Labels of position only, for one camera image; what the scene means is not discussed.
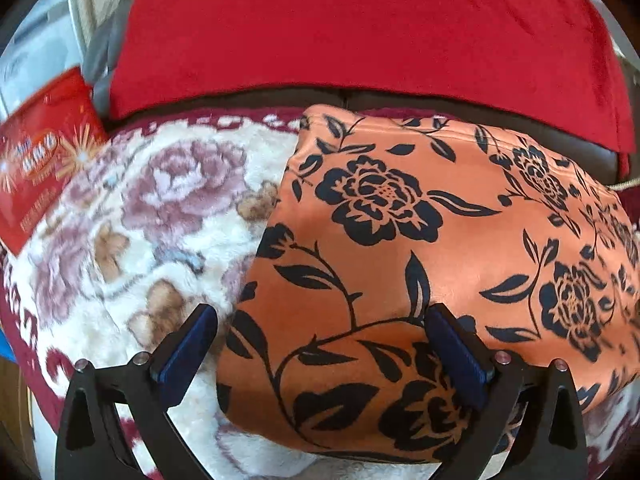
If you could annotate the dark leather sofa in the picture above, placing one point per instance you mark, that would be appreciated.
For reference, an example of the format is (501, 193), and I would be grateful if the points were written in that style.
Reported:
(350, 100)

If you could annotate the red gift box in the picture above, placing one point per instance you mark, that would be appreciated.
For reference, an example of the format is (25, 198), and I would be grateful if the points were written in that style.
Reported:
(44, 143)

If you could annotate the white floor air conditioner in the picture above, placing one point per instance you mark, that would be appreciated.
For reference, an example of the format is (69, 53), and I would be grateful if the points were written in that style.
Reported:
(44, 46)

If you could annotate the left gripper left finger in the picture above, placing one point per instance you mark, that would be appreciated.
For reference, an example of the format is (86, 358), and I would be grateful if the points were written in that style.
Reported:
(91, 442)

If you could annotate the floral plush blanket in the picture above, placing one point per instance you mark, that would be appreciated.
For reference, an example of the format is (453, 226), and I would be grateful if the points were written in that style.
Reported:
(168, 215)

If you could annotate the orange black floral garment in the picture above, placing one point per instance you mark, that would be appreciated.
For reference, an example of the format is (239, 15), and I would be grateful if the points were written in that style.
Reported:
(378, 219)

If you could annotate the red blanket on sofa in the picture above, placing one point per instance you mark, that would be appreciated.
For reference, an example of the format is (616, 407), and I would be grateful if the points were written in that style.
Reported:
(370, 35)

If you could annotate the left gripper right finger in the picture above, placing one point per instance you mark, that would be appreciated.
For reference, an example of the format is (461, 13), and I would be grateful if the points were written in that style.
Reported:
(551, 441)

